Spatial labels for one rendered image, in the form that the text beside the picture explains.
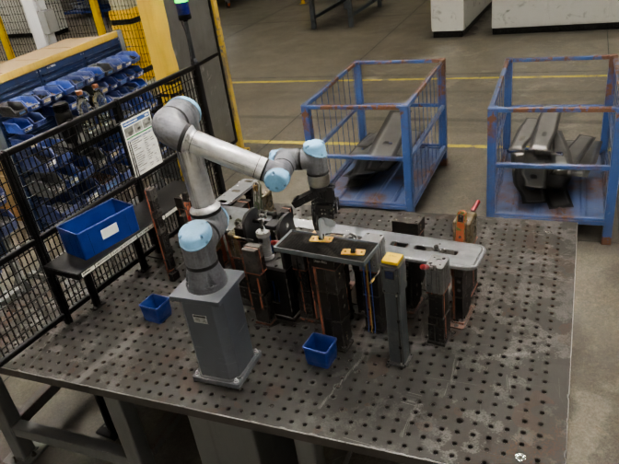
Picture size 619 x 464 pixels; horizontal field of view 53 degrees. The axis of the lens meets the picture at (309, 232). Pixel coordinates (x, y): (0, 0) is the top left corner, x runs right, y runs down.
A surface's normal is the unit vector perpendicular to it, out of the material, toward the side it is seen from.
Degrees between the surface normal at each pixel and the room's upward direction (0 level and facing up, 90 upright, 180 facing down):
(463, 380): 0
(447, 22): 90
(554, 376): 0
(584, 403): 0
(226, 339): 90
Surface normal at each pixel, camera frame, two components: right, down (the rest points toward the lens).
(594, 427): -0.13, -0.87
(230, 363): 0.36, 0.41
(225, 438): -0.37, 0.49
